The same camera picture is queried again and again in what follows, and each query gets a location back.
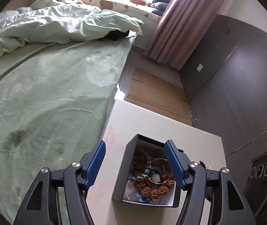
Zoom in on brown rudraksha bead bracelet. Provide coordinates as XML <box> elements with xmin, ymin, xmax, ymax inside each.
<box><xmin>131</xmin><ymin>145</ymin><xmax>176</xmax><ymax>201</ymax></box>

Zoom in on black jewelry box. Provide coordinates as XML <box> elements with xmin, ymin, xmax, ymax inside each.
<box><xmin>112</xmin><ymin>134</ymin><xmax>181</xmax><ymax>208</ymax></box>

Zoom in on white table board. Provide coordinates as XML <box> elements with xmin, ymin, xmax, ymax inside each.
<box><xmin>85</xmin><ymin>99</ymin><xmax>227</xmax><ymax>225</ymax></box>

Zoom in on flattened cardboard sheets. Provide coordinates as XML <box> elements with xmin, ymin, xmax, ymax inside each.
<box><xmin>126</xmin><ymin>68</ymin><xmax>192</xmax><ymax>126</ymax></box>

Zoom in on light green duvet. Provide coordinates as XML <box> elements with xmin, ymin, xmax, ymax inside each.
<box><xmin>0</xmin><ymin>0</ymin><xmax>143</xmax><ymax>57</ymax></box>

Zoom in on pink curtain right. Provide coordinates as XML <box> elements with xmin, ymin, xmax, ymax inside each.
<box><xmin>144</xmin><ymin>0</ymin><xmax>225</xmax><ymax>69</ymax></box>

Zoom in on white wall switch plate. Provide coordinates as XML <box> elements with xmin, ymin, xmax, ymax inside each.
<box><xmin>196</xmin><ymin>64</ymin><xmax>203</xmax><ymax>72</ymax></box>

